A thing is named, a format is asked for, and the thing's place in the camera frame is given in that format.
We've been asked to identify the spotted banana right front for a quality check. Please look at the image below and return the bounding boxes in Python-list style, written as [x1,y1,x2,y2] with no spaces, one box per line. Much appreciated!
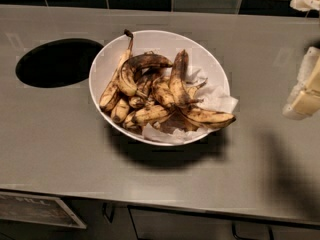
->
[180,107,236,129]

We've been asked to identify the black cabinet handle left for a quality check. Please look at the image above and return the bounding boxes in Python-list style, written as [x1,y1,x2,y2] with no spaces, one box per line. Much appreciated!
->
[102,203,115,223]

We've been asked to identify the long spotted banana left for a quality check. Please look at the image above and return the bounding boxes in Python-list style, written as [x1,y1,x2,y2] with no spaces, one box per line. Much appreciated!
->
[99,29,133,112]

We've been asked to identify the small banana front left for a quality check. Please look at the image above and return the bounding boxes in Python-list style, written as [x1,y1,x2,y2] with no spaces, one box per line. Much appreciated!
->
[111,97,130,123]

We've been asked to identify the curved dark spotted banana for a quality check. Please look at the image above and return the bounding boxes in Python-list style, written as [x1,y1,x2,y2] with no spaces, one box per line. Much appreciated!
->
[118,54,173,98]

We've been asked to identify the white paper napkin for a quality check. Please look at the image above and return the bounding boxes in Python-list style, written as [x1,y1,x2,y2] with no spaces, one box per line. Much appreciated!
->
[142,67,238,146]

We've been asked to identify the upright dark banana centre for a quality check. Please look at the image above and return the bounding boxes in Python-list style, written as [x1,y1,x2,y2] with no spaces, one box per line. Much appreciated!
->
[169,49,199,108]

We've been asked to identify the framed label sign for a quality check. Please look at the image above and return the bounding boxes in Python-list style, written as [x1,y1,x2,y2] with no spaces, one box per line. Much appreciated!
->
[0,191,87,229]

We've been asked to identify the small banana under centre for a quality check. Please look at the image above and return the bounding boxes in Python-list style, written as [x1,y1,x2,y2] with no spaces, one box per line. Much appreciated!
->
[129,73,156,109]

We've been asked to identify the spotted banana middle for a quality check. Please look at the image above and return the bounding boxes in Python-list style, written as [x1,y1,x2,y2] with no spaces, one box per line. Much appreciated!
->
[152,76,175,109]

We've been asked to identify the white oval bowl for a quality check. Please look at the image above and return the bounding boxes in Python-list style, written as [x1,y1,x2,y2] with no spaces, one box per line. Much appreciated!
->
[89,30,225,146]

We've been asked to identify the spotted banana front centre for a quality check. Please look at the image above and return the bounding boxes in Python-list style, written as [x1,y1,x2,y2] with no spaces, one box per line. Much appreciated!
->
[123,105,171,129]

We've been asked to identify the dark round counter hole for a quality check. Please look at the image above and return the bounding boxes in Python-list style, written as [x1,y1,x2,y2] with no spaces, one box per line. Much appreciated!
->
[15,38,103,88]

